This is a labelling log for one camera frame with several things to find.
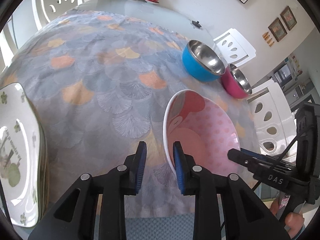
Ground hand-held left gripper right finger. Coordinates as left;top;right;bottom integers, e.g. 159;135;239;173
173;141;292;240

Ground white chair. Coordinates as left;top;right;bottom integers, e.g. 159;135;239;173
32;0;84;30
213;29;257;67
247;82;298;160

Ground magenta steel bowl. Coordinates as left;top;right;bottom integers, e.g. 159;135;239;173
220;64;252;99

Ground yellow hanging tassels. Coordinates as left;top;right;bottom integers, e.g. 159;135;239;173
263;31;275;46

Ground pink ceramic bowl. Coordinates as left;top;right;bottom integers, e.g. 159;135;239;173
162;89;241;180

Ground black cable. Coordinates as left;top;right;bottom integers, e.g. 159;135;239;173
276;125;310;163

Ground blue steel bowl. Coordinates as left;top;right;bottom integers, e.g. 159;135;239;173
182;40;225;82

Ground small framed picture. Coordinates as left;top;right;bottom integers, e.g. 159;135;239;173
280;6;297;31
268;17;287;42

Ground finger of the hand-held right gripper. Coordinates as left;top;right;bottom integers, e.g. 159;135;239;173
240;148;280;165
227;148;273;173

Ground person's right hand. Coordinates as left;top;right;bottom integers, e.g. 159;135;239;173
270;196;305;235

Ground hexagonal plate with leaf print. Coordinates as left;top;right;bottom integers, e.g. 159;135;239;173
0;82;47;228

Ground grey fan-patterned tablecloth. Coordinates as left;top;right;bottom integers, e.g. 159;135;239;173
0;9;260;218

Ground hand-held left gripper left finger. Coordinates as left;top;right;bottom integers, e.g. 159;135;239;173
27;141;147;240

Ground television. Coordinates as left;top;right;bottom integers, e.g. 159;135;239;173
274;64;292;87

